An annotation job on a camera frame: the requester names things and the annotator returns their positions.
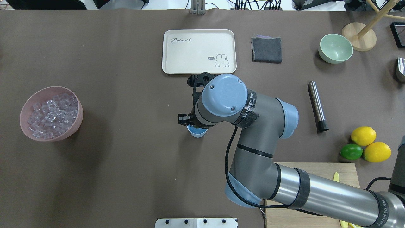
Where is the light blue plastic cup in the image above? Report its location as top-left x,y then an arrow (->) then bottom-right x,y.
187,124 -> 208,138

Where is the steel muddler with black tip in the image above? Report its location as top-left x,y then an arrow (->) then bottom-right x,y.
308,81 -> 329,132

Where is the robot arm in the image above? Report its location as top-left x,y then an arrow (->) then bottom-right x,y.
178,72 -> 405,228

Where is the pink bowl of ice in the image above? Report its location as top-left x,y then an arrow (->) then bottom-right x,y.
19,86 -> 84,142

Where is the wooden cup tree stand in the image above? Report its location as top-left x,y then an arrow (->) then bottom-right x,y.
341,0 -> 404,52

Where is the steel ice scoop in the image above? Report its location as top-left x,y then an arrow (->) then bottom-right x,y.
395,57 -> 405,84

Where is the cream rabbit tray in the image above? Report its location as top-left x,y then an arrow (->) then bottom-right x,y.
162,30 -> 237,75

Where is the grey folded cloth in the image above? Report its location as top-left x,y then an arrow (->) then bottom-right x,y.
251,35 -> 282,64

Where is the bamboo cutting board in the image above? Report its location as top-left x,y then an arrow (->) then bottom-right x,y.
264,162 -> 360,228

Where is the yellow plastic knife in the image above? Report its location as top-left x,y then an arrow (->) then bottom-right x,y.
333,172 -> 340,183

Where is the mint green bowl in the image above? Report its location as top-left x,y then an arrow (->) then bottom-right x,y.
318,34 -> 353,64

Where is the green lime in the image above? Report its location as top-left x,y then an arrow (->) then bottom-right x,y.
340,144 -> 363,160

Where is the yellow lemon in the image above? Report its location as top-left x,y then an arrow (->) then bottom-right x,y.
363,142 -> 391,163
350,126 -> 377,146

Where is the black glass tray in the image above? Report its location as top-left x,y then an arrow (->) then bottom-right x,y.
389,22 -> 405,48

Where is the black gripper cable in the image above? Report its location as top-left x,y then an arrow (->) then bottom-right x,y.
225,126 -> 291,209

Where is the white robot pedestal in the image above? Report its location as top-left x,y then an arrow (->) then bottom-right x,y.
155,217 -> 239,228

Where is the aluminium frame post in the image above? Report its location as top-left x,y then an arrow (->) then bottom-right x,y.
190,0 -> 206,15

